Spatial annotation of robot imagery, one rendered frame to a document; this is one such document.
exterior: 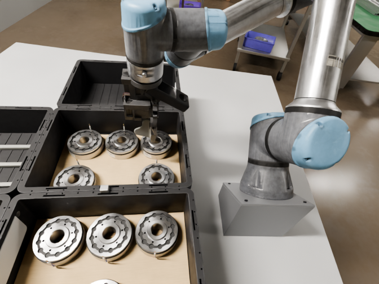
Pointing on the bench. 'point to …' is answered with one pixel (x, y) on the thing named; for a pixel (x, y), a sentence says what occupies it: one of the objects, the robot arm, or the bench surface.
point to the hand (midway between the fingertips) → (154, 131)
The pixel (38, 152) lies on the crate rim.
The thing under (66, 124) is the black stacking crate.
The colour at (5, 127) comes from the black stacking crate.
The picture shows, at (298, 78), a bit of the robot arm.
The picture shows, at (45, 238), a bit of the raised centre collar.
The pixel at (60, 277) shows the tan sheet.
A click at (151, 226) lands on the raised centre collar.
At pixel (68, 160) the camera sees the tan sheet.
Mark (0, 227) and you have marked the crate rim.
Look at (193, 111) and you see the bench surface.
